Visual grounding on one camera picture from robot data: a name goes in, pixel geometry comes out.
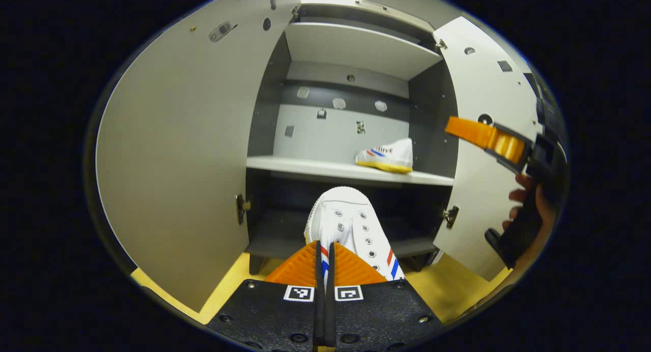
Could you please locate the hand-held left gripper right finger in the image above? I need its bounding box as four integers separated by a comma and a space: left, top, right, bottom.
325, 242, 448, 352

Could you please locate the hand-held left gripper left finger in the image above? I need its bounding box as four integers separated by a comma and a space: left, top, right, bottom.
206, 241, 326, 352

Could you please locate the white shoe cabinet door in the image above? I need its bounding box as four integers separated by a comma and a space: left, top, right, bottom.
96, 0, 302, 312
432, 16, 542, 282

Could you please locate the white striped shoe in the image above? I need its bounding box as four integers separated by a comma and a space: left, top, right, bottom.
304, 186, 406, 287
354, 137, 413, 174

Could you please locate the white shoe cabinet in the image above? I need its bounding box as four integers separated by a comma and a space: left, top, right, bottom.
96, 0, 542, 312

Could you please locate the white cabinet drawer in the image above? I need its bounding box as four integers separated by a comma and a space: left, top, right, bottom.
300, 0, 436, 33

